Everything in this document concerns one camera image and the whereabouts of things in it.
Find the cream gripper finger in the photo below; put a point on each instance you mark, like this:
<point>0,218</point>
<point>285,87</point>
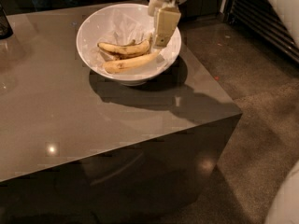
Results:
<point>166,17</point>
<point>152,5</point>

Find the dark object at table edge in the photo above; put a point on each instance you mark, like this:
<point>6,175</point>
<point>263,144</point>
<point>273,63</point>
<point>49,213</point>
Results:
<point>5,28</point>

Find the white paper bowl liner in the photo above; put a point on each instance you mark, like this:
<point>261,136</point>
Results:
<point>123,48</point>

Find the black slatted appliance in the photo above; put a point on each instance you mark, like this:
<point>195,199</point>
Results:
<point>262,19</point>

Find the yellow banana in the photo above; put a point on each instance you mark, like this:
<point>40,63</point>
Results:
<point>131,50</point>
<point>118,66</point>

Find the white bowl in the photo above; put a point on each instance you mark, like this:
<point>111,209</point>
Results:
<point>119,24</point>

